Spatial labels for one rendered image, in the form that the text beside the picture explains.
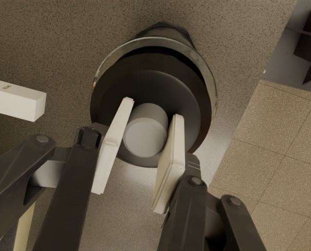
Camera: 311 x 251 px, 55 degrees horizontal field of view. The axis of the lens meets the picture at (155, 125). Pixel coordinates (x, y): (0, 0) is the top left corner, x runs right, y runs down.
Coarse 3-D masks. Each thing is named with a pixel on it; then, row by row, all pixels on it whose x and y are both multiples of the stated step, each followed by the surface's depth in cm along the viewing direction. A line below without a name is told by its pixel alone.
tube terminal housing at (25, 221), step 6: (30, 210) 57; (24, 216) 54; (30, 216) 59; (24, 222) 56; (30, 222) 60; (18, 228) 53; (24, 228) 57; (18, 234) 54; (24, 234) 59; (18, 240) 56; (24, 240) 60; (18, 246) 57; (24, 246) 62
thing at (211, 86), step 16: (144, 32) 42; (160, 32) 34; (176, 32) 38; (128, 48) 24; (144, 48) 24; (160, 48) 24; (176, 48) 24; (112, 64) 25; (192, 64) 24; (96, 80) 25; (208, 80) 25
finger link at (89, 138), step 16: (80, 128) 13; (96, 128) 14; (80, 144) 14; (96, 144) 14; (80, 160) 12; (96, 160) 13; (64, 176) 11; (80, 176) 12; (64, 192) 10; (80, 192) 11; (48, 208) 10; (64, 208) 10; (80, 208) 10; (48, 224) 9; (64, 224) 9; (80, 224) 9; (48, 240) 8; (64, 240) 9; (80, 240) 9
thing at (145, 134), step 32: (128, 64) 21; (160, 64) 20; (96, 96) 22; (128, 96) 21; (160, 96) 21; (192, 96) 21; (128, 128) 19; (160, 128) 18; (192, 128) 22; (128, 160) 23
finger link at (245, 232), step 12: (228, 204) 13; (240, 204) 13; (228, 216) 12; (240, 216) 13; (228, 228) 12; (240, 228) 12; (252, 228) 12; (228, 240) 12; (240, 240) 11; (252, 240) 11
